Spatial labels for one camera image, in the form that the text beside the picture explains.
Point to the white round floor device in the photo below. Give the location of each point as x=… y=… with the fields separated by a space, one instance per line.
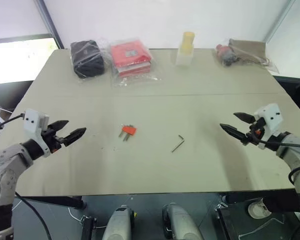
x=258 y=208

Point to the dark window post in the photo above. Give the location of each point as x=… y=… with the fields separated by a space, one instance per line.
x=48 y=22

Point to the bright window panel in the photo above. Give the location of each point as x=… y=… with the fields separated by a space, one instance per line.
x=17 y=60

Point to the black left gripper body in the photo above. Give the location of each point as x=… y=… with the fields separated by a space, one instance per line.
x=50 y=140

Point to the black floor bracket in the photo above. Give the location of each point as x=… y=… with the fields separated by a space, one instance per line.
x=88 y=228

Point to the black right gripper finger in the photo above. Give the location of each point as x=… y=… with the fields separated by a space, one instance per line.
x=235 y=132
x=245 y=117

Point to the black table frame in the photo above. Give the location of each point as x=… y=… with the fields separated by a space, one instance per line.
x=55 y=201

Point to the silver robot leg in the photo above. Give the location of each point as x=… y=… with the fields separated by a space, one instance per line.
x=180 y=222
x=117 y=225

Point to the white block stand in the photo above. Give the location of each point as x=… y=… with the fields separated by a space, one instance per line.
x=183 y=57

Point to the clear plastic bag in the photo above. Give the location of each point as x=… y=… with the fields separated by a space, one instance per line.
x=135 y=80

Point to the red grey item in plastic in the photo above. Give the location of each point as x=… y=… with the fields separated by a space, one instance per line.
x=226 y=53

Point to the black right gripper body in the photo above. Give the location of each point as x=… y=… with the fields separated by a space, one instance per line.
x=256 y=132

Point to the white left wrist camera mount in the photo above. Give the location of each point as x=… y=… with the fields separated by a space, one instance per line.
x=31 y=122

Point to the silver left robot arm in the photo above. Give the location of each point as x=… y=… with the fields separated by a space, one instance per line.
x=5 y=162

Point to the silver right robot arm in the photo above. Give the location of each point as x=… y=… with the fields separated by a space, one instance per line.
x=296 y=152

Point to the yellow cylinder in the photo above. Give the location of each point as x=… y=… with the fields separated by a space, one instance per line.
x=188 y=40

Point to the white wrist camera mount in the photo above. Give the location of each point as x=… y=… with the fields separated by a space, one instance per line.
x=31 y=122
x=271 y=117

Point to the metal hex key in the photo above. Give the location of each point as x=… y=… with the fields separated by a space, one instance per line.
x=178 y=145

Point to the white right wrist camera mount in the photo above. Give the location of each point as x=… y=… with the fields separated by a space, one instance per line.
x=271 y=117

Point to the black bag in plastic wrap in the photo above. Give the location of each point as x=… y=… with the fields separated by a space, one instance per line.
x=87 y=58

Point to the red boxes stack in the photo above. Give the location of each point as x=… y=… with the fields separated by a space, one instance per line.
x=131 y=56

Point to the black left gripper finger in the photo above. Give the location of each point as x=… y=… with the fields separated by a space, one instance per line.
x=59 y=124
x=75 y=135

